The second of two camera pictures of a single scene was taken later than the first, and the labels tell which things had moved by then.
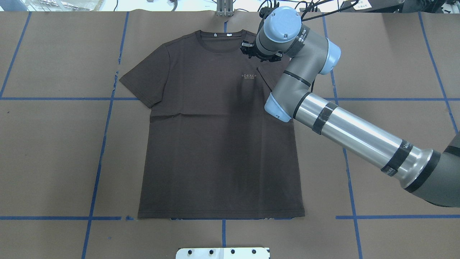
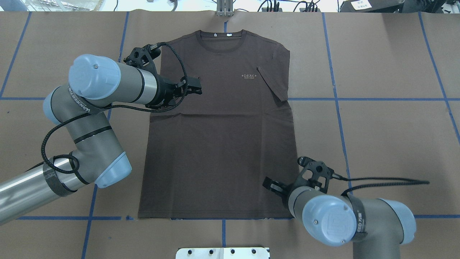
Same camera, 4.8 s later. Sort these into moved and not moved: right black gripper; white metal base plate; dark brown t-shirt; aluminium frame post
Moved: right black gripper
Not moved: aluminium frame post; dark brown t-shirt; white metal base plate
